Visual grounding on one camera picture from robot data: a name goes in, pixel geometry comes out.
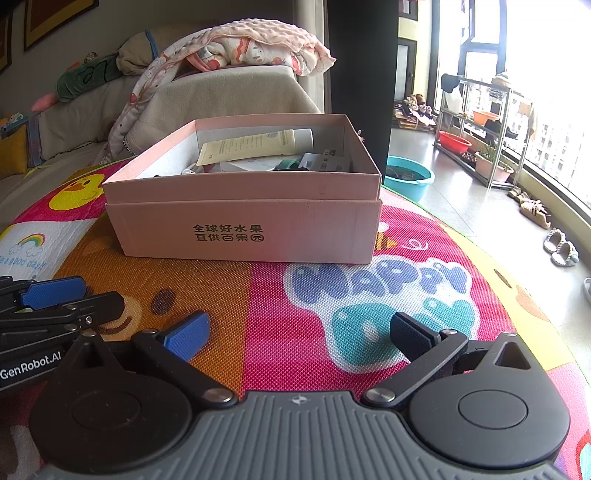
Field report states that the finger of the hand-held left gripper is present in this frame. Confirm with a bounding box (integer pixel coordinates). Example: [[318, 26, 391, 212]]
[[0, 275, 89, 319], [0, 291, 126, 354]]

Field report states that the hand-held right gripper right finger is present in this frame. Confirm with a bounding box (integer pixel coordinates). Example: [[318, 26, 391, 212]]
[[362, 312, 549, 410]]

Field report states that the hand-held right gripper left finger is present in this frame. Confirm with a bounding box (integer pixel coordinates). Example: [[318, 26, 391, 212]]
[[68, 310, 239, 410]]

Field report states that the pink cardboard box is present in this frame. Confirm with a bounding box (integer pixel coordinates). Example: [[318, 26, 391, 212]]
[[102, 113, 384, 265]]

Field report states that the cream lotion tube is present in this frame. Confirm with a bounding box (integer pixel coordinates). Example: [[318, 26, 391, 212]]
[[196, 128, 315, 167]]

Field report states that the colourful cartoon play mat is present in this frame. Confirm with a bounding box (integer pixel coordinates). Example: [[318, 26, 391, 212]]
[[0, 158, 591, 480]]

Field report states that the yellow cushion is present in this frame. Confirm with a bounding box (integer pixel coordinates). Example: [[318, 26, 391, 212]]
[[0, 124, 29, 179]]

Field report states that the blue patterned cushion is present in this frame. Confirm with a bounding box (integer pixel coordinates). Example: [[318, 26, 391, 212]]
[[25, 114, 43, 169]]

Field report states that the teal plastic basin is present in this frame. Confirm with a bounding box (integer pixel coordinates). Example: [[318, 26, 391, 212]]
[[383, 155, 436, 203]]

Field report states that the grey slipper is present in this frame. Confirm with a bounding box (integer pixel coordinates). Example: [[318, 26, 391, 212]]
[[551, 240, 581, 268], [542, 229, 567, 254]]

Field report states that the pink plant pot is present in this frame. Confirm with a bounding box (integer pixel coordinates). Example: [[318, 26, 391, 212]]
[[475, 152, 515, 184]]

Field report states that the grey printed small box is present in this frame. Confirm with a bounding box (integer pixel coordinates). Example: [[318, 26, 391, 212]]
[[300, 148, 353, 173]]

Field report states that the red plastic basin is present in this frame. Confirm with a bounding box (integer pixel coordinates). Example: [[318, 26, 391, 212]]
[[437, 130, 473, 156]]

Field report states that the green plush toy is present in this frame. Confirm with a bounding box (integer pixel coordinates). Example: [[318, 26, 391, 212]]
[[31, 52, 124, 112]]

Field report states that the metal storage rack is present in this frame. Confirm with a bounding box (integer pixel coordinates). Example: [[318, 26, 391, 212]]
[[433, 73, 537, 190]]

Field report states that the pile of shoes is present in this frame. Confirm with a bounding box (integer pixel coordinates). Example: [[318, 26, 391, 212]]
[[392, 93, 440, 134]]

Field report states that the orange plastic basin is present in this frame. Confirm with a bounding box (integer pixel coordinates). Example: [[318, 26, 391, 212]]
[[471, 109, 502, 128]]

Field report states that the beige covered sofa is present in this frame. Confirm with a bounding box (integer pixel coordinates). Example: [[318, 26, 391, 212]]
[[0, 64, 324, 219]]

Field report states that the beige pillow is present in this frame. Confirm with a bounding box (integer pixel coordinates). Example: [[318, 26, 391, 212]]
[[117, 26, 186, 78]]

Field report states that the pink printed baby blanket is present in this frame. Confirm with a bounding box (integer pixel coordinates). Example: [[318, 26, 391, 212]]
[[91, 25, 338, 165]]

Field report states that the framed wall picture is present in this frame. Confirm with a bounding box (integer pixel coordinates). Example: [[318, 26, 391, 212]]
[[0, 14, 13, 75], [23, 0, 100, 52]]

